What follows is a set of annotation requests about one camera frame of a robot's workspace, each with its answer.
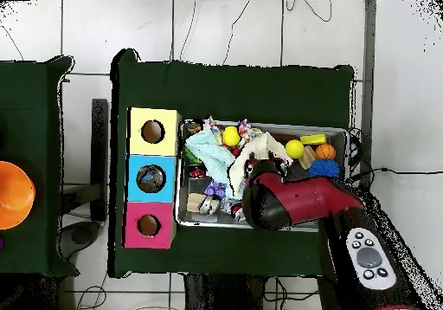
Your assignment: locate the wooden three-hole box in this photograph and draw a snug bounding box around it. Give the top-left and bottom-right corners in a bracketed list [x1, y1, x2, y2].
[122, 107, 183, 249]

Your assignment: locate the large blue spiky ball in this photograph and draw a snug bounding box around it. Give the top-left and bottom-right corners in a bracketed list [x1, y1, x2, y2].
[308, 158, 341, 179]

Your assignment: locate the mint waffle cloth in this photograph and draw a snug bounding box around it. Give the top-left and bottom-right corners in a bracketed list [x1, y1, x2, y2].
[185, 129, 236, 186]

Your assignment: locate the long black cable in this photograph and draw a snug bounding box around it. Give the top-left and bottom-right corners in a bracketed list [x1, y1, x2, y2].
[347, 165, 443, 183]

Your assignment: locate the smooth yellow ball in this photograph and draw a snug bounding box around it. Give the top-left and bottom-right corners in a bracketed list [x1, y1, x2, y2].
[284, 139, 305, 159]

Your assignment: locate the black upright panel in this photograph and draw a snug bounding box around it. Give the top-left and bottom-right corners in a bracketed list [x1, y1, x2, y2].
[90, 98, 109, 223]

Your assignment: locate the shallow wire mesh bin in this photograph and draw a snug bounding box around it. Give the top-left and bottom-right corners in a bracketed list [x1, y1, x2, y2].
[175, 117, 350, 234]

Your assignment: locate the cream waffle cloth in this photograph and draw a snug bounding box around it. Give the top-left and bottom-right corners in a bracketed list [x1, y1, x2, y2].
[228, 131, 293, 200]

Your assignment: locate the colourful patterned cloth wad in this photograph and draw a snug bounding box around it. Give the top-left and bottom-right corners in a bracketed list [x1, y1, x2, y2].
[237, 118, 263, 141]

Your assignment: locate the small orange basketball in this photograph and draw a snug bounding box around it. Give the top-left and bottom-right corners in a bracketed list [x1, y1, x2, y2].
[315, 143, 337, 161]

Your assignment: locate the crushed silver can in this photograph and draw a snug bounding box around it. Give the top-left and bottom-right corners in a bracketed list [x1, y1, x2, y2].
[199, 197, 222, 216]

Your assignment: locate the grey rounded base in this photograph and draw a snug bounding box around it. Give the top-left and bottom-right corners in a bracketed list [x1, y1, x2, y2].
[56, 220, 102, 260]

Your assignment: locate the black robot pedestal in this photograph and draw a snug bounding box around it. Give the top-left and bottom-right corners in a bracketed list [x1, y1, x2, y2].
[183, 273, 269, 310]

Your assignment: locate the orange round object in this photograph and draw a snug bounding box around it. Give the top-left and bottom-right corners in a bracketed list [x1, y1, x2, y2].
[0, 160, 36, 230]

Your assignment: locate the dark green table cloth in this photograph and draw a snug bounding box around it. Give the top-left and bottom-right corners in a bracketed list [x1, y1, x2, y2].
[108, 48, 356, 283]
[0, 55, 80, 278]

